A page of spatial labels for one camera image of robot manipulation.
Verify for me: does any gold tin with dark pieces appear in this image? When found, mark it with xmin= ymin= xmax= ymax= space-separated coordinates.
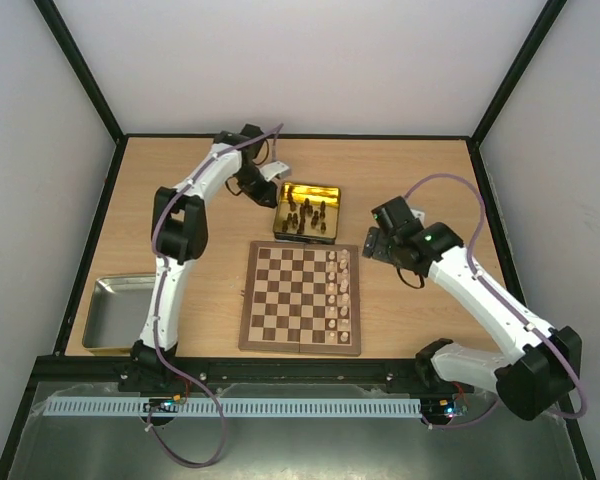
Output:
xmin=272 ymin=182 xmax=342 ymax=245

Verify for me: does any wooden chess board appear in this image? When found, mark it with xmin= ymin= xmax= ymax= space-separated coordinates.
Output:
xmin=238 ymin=241 xmax=362 ymax=357

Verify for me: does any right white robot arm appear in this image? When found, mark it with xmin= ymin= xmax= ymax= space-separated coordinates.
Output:
xmin=371 ymin=196 xmax=582 ymax=420

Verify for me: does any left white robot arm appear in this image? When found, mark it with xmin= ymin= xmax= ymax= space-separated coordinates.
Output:
xmin=130 ymin=124 xmax=290 ymax=383

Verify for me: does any row of light chess pieces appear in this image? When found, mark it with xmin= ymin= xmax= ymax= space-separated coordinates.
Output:
xmin=325 ymin=249 xmax=352 ymax=346

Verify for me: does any silver metal tray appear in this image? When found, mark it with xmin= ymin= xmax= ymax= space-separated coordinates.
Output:
xmin=82 ymin=274 xmax=154 ymax=356

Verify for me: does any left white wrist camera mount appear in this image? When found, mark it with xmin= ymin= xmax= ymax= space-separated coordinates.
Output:
xmin=259 ymin=161 xmax=291 ymax=181

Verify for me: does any light blue slotted cable duct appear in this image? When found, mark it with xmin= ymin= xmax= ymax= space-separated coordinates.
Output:
xmin=43 ymin=396 xmax=421 ymax=419

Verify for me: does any black aluminium frame rail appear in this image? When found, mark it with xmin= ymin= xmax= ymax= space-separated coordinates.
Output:
xmin=29 ymin=352 xmax=486 ymax=394

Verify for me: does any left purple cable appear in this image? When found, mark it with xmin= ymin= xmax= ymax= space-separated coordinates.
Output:
xmin=140 ymin=122 xmax=285 ymax=468

